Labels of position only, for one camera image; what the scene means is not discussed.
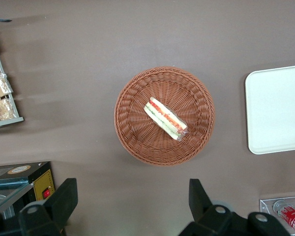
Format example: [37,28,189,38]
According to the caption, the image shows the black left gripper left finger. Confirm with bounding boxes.
[18,177,79,236]

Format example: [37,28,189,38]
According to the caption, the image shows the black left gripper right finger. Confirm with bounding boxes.
[178,178,248,236]

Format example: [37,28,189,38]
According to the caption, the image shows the triangle sandwich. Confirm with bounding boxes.
[144,96,189,142]

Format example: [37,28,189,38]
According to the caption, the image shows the tray of packaged snacks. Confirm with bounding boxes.
[0,22,25,130]

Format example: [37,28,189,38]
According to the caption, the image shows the round brown wicker basket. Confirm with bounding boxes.
[114,66,216,167]

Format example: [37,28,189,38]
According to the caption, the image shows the cream rectangular tray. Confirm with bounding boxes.
[244,64,295,155]

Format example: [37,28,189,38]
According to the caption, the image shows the black food warmer display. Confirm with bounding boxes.
[0,161,56,222]

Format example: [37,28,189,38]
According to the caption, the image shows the clear acrylic bottle rack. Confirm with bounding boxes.
[259,195,295,236]

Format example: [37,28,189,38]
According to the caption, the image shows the red cola bottle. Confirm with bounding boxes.
[272,200,295,234]

